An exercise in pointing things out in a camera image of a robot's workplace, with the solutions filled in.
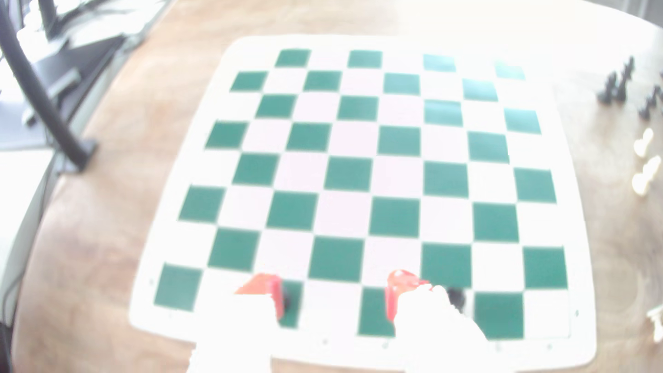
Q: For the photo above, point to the green white chess mat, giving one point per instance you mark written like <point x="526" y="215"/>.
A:
<point x="347" y="171"/>

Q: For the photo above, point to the black chess piece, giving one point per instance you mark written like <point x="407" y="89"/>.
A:
<point x="624" y="83"/>
<point x="648" y="106"/>
<point x="607" y="92"/>

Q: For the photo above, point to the white chess piece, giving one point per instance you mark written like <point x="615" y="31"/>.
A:
<point x="657" y="324"/>
<point x="643" y="144"/>
<point x="643" y="179"/>

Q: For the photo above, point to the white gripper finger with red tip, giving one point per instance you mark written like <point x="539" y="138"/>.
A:
<point x="243" y="321"/>
<point x="430" y="326"/>

